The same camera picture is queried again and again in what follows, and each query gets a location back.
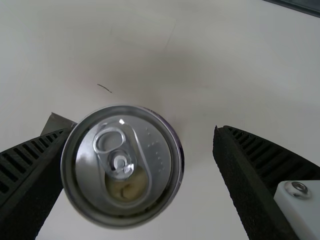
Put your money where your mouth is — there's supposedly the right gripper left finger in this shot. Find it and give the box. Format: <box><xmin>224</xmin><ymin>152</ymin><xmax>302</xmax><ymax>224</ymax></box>
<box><xmin>0</xmin><ymin>127</ymin><xmax>73</xmax><ymax>240</ymax></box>

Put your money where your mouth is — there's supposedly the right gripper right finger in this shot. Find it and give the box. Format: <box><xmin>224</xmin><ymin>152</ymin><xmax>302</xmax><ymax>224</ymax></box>
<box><xmin>212</xmin><ymin>124</ymin><xmax>320</xmax><ymax>240</ymax></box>

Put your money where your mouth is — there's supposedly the purple can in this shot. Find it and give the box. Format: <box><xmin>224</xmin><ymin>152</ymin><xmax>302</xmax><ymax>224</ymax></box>
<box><xmin>60</xmin><ymin>104</ymin><xmax>185</xmax><ymax>229</ymax></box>

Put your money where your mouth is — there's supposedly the dark grey bag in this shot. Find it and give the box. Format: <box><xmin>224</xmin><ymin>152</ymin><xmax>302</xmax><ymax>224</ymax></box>
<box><xmin>261</xmin><ymin>0</ymin><xmax>320</xmax><ymax>18</ymax></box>

